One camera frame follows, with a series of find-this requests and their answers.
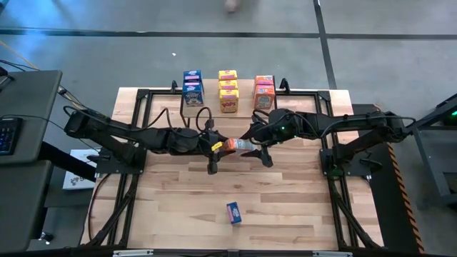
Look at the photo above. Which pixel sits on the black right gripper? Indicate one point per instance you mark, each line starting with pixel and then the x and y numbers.
pixel 267 130

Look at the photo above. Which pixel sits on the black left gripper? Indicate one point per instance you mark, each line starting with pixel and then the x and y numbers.
pixel 210 151

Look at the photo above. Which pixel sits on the orange Mini Wheats cereal box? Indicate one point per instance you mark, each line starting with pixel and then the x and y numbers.
pixel 237 144
pixel 264 80
pixel 264 97

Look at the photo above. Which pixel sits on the yellow Corn Pops cereal box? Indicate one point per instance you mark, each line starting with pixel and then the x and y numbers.
pixel 228 101
pixel 228 85
pixel 228 75

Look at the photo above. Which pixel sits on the blue Frosted Flakes cereal box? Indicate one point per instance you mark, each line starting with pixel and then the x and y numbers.
pixel 193 75
pixel 193 96
pixel 233 212

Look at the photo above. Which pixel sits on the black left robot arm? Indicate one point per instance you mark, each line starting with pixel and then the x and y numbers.
pixel 118 130

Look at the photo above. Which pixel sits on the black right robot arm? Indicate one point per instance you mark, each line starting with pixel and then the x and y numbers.
pixel 357 121

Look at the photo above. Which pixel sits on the yellow tape tag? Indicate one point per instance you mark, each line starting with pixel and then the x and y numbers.
pixel 216 145

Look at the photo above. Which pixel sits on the person's foot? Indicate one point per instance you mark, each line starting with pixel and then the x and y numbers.
pixel 231 5

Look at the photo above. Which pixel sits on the black mat with hazard stripe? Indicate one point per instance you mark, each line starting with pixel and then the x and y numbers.
pixel 385 214

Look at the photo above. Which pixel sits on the white paper sheet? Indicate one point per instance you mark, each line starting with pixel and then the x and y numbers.
pixel 76 180

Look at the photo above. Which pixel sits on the dark metal equipment stand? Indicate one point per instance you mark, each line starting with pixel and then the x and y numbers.
pixel 439 160

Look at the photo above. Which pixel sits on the grey desk top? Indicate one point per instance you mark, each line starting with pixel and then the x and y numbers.
pixel 32 100
pixel 21 200

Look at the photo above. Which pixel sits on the desk caster wheel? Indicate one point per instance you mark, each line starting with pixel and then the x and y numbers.
pixel 46 236

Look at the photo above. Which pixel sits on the black keyboard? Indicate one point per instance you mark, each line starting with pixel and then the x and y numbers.
pixel 9 135

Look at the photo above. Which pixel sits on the black desk device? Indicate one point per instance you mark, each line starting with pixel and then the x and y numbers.
pixel 3 75

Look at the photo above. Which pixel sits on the wooden shelf with black frame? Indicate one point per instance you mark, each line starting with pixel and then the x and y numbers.
pixel 246 103

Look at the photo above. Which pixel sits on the black frame clamp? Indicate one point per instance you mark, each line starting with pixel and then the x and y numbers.
pixel 284 85
pixel 174 85

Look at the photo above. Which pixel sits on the black aluminium table frame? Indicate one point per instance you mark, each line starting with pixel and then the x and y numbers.
pixel 162 92

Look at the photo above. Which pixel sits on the silver metal bracket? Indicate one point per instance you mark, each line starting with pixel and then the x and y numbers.
pixel 332 254
pixel 133 252

